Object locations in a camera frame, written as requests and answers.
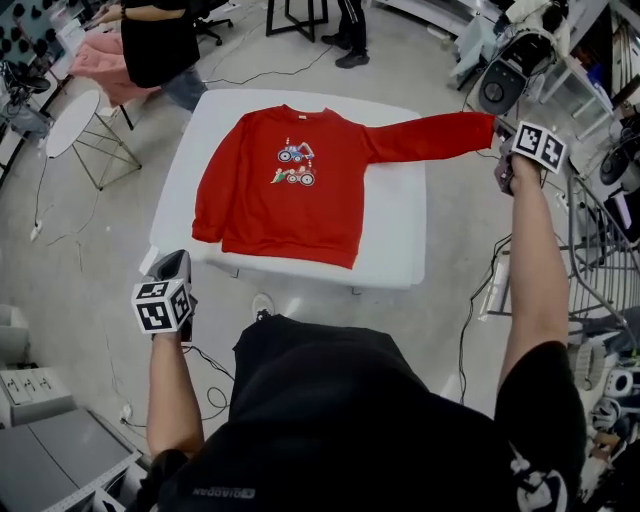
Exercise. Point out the person's right forearm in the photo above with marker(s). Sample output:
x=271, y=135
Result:
x=537, y=260

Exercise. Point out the white storage box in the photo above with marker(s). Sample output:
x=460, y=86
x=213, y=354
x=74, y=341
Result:
x=31, y=392

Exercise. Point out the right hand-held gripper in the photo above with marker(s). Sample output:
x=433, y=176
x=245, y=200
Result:
x=540, y=145

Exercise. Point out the white power strip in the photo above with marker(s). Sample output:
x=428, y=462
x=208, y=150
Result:
x=35, y=232

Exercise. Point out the black metal table frame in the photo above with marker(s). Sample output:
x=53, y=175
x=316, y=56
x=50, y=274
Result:
x=295, y=20

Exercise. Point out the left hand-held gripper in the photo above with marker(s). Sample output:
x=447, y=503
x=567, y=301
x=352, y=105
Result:
x=162, y=305

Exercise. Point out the black office chair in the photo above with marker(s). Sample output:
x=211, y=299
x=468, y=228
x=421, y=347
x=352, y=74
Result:
x=212, y=20

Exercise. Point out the person's left forearm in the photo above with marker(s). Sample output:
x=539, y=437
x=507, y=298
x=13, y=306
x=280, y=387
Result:
x=172, y=390

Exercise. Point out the pink garment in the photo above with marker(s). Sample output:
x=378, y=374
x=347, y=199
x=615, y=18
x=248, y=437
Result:
x=100, y=70

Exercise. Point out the white round side table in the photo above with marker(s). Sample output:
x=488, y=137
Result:
x=74, y=125

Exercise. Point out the red long-sleeved top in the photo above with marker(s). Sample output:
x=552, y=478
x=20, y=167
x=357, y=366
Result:
x=280, y=215

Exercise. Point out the white round-dial appliance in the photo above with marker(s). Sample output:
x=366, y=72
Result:
x=502, y=82

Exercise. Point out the person's white shoe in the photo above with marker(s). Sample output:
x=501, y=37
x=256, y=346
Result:
x=263, y=305

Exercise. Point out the grey cabinet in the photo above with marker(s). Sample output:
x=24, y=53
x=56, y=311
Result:
x=55, y=460

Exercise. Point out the person's black t-shirt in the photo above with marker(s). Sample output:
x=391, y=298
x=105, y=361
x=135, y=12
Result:
x=350, y=430

